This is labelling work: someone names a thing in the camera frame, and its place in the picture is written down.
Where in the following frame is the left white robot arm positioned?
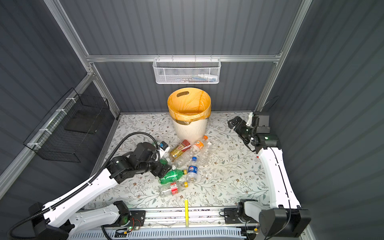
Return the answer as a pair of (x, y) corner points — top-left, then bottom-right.
(7, 132), (170, 240)

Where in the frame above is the clear bottle red label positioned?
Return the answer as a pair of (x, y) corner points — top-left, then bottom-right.
(159, 182), (189, 198)

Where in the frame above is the black wire mesh basket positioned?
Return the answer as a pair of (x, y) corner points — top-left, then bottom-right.
(24, 92), (113, 163)

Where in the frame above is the clear bottle white cap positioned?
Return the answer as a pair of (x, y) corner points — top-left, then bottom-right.
(199, 142), (213, 167)

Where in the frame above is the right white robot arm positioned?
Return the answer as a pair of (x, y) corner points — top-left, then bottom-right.
(224, 112), (311, 240)

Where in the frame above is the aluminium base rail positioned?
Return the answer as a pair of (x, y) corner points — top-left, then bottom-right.
(64, 205), (304, 229)

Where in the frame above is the white bottle in basket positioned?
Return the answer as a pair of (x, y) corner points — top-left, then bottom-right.
(198, 74), (219, 82)

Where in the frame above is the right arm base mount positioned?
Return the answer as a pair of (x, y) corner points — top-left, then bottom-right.
(223, 208), (258, 225)

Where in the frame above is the white ribbed cable tray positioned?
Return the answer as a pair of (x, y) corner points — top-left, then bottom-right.
(67, 227), (247, 240)

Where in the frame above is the green soda bottle yellow cap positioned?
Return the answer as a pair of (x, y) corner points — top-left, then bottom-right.
(160, 169), (188, 185)

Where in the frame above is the orange label bottle orange cap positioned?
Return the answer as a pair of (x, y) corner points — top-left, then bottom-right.
(191, 136), (208, 154)

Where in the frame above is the white plastic waste bin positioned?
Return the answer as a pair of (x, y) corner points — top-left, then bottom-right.
(172, 118), (208, 143)

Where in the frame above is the clear long bottle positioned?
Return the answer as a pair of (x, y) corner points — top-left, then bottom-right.
(172, 149), (199, 170)

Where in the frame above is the yellow marker on rail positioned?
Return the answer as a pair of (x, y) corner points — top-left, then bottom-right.
(185, 199), (189, 228)

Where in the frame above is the orange bin liner bag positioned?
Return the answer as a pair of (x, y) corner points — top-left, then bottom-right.
(167, 88), (212, 125)

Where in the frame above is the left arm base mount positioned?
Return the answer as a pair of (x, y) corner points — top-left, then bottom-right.
(104, 211), (147, 228)

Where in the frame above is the yellow tea bottle red label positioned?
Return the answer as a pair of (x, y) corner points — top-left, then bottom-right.
(170, 140), (191, 161)

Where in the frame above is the white wire mesh basket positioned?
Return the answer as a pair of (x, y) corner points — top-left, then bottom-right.
(153, 59), (222, 85)

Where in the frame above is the pepsi bottle blue cap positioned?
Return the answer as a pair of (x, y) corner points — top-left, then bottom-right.
(187, 156), (200, 183)

